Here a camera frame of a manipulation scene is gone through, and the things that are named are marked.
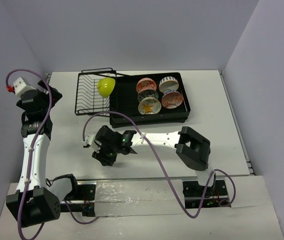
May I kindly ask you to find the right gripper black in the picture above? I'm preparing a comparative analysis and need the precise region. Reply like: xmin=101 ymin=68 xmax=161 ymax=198
xmin=92 ymin=141 xmax=119 ymax=167

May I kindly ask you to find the green bowl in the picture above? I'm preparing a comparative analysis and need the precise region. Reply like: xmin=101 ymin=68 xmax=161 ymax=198
xmin=96 ymin=77 xmax=116 ymax=98

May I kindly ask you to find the leaf pattern white bowl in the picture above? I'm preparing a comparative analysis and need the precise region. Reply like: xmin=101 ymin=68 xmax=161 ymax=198
xmin=138 ymin=97 xmax=162 ymax=115

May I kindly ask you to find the orange floral bowl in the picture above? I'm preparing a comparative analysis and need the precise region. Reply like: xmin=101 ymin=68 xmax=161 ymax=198
xmin=136 ymin=77 xmax=157 ymax=94

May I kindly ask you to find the orange blue geometric bowl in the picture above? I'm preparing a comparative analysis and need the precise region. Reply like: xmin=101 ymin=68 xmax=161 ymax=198
xmin=161 ymin=90 xmax=184 ymax=109

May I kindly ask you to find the white bowl pink rim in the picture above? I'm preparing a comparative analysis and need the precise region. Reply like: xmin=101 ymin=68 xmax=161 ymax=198
xmin=158 ymin=76 xmax=179 ymax=93

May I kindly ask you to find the black leaf pattern bowl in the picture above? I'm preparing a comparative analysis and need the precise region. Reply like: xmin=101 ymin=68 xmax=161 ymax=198
xmin=137 ymin=89 xmax=159 ymax=102

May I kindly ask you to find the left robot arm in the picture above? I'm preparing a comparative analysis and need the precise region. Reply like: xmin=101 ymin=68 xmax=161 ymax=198
xmin=6 ymin=77 xmax=80 ymax=228

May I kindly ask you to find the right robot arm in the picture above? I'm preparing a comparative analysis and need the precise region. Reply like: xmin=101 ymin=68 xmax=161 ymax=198
xmin=83 ymin=125 xmax=217 ymax=197

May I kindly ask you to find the black dish rack tray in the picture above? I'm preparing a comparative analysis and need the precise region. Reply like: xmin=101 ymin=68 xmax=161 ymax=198
xmin=109 ymin=72 xmax=191 ymax=125

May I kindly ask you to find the white taped sheet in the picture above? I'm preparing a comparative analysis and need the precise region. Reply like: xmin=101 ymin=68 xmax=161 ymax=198
xmin=94 ymin=180 xmax=184 ymax=217

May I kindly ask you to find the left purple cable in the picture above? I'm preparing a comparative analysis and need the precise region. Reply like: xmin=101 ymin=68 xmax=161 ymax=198
xmin=4 ymin=69 xmax=100 ymax=238

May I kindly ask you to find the purple cable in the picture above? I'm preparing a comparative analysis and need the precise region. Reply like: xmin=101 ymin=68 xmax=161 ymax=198
xmin=82 ymin=111 xmax=238 ymax=219
xmin=4 ymin=69 xmax=100 ymax=238

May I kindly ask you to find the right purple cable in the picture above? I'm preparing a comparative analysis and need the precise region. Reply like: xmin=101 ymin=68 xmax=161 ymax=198
xmin=82 ymin=111 xmax=238 ymax=219

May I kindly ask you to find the black wire plate rack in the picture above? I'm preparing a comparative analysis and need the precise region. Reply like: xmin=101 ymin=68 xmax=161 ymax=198
xmin=74 ymin=67 xmax=117 ymax=116

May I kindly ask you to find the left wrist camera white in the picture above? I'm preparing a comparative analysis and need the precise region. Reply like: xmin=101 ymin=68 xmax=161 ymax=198
xmin=6 ymin=77 xmax=36 ymax=98

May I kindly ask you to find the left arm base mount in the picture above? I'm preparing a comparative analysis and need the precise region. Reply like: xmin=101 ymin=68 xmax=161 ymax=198
xmin=66 ymin=184 xmax=96 ymax=217

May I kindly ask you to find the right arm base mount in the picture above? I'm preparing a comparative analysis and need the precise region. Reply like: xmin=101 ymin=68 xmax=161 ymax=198
xmin=182 ymin=179 xmax=229 ymax=209

